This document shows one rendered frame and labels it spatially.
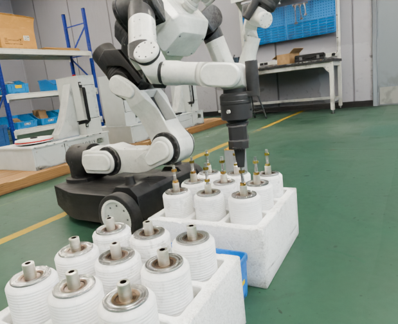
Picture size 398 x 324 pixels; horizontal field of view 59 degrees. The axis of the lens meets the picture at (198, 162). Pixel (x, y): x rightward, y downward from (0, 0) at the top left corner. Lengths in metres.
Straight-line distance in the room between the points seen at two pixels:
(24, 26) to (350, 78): 5.12
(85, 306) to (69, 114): 2.86
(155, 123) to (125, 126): 2.27
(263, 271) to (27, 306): 0.60
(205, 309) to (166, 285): 0.09
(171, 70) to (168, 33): 0.36
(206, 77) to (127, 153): 0.79
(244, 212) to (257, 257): 0.13
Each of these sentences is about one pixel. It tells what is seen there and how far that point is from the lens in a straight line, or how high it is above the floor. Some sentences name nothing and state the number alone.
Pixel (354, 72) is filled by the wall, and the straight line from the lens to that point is 6.06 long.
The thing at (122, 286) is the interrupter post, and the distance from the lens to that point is 0.61.
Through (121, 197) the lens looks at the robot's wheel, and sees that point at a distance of 1.42.
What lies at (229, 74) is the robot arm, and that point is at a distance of 0.95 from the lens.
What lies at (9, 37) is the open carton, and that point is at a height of 1.61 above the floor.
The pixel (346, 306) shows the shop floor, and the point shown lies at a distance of 1.03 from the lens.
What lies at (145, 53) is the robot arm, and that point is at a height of 0.69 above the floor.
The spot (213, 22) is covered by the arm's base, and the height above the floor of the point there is 0.84.
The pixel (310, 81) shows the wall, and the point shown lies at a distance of 6.19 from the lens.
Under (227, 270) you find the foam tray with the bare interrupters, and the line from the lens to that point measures 0.81.
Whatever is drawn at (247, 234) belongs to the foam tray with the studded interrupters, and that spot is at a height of 0.16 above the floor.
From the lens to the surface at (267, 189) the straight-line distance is 1.13.
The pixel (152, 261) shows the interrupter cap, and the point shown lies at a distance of 0.73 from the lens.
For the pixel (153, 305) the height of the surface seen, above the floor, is 0.24.
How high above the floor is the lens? 0.58
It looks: 12 degrees down
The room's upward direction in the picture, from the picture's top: 7 degrees counter-clockwise
